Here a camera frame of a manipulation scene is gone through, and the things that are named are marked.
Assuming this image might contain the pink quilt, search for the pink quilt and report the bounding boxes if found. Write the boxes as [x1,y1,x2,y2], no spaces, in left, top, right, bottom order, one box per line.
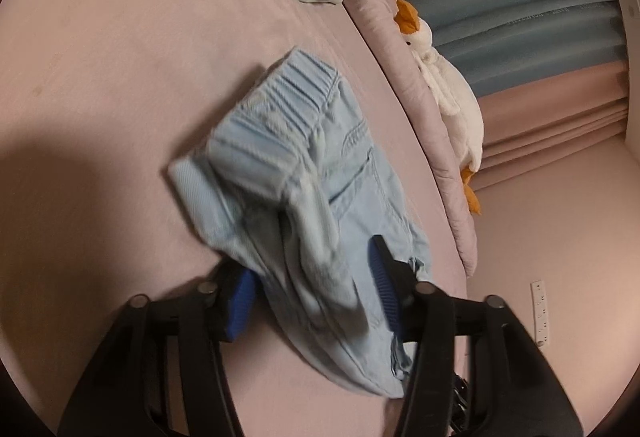
[342,0,481,278]

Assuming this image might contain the white wall socket strip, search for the white wall socket strip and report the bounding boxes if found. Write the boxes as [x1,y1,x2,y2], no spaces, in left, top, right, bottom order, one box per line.
[531,279,551,346]

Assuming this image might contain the light blue strawberry print pants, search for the light blue strawberry print pants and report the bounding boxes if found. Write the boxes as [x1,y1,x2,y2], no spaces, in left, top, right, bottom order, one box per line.
[167,46,433,399]

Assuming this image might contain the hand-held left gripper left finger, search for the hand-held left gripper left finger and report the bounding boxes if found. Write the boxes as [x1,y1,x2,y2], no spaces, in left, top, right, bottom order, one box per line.
[57,262,261,437]

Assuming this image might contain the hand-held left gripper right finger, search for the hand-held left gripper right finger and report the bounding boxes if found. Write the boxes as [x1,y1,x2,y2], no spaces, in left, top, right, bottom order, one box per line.
[367,234,587,437]

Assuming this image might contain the pink curtain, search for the pink curtain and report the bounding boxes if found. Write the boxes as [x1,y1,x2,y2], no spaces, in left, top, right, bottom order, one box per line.
[472,62,631,192]

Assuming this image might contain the blue curtain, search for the blue curtain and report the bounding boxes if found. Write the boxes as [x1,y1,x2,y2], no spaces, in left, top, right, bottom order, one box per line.
[400,0,628,100]

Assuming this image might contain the white goose plush toy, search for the white goose plush toy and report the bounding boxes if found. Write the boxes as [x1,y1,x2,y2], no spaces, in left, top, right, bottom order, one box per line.
[392,0,485,217]

